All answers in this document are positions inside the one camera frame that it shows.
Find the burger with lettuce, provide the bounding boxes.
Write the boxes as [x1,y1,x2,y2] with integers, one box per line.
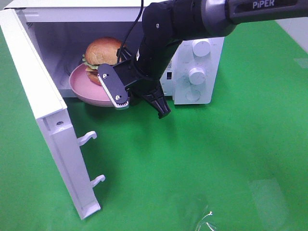
[82,37,122,86]

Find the round door release button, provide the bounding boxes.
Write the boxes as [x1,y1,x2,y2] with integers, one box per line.
[186,90,201,102]

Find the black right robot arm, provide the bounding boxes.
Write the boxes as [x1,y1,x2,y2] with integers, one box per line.
[128,0,308,118]

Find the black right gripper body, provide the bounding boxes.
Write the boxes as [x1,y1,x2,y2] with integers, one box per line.
[131,38,178,98]

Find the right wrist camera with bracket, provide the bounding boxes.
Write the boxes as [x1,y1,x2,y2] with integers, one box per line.
[98,60,141,110]

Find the white microwave oven body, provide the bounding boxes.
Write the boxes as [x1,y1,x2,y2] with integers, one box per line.
[0,0,224,107]

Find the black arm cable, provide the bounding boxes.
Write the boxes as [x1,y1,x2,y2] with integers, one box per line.
[116,0,145,64]

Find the white microwave knob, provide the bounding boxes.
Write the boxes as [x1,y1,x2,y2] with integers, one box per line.
[188,67,205,85]
[192,38,211,57]

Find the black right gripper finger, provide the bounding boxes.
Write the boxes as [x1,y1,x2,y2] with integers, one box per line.
[141,81,171,119]

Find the pink plate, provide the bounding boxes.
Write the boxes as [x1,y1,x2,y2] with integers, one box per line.
[69,64,114,107]

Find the lower white microwave knob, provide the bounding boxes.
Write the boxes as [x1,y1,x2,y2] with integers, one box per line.
[188,67,205,85]

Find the upper white microwave knob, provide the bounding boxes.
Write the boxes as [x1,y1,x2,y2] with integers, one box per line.
[192,38,211,57]

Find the white microwave door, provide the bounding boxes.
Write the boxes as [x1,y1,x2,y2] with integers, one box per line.
[0,9,105,219]

